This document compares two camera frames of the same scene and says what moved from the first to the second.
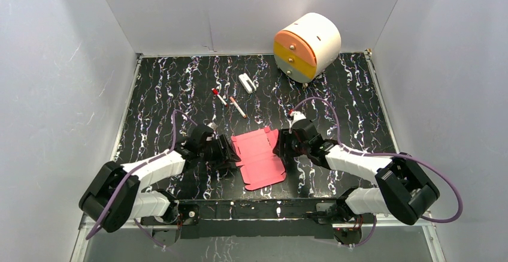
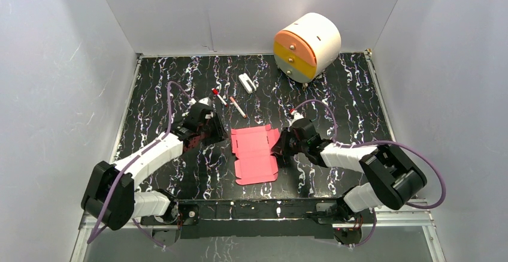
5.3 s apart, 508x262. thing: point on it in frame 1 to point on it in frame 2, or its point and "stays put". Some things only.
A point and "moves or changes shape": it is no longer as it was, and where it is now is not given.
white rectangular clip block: (247, 83) stays put
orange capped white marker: (238, 107) stays put
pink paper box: (261, 165) moves or changes shape
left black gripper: (222, 152) to (216, 126)
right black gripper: (284, 136) stays put
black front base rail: (314, 217) stays put
